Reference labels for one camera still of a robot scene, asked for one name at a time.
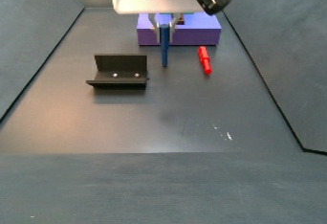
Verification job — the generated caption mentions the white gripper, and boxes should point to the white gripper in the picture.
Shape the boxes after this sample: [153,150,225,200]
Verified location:
[111,0,202,43]

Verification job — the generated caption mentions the blue cylinder peg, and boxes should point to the blue cylinder peg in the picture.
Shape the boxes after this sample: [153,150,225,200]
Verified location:
[160,24,169,67]

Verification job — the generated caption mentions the purple board block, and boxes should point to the purple board block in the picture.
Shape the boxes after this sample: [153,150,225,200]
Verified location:
[135,12,222,46]

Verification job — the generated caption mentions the red cylinder peg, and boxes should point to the red cylinder peg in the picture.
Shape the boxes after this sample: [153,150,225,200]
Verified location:
[197,46,212,75]

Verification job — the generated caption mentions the black angle bracket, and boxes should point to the black angle bracket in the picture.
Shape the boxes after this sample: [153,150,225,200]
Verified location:
[85,54,148,88]

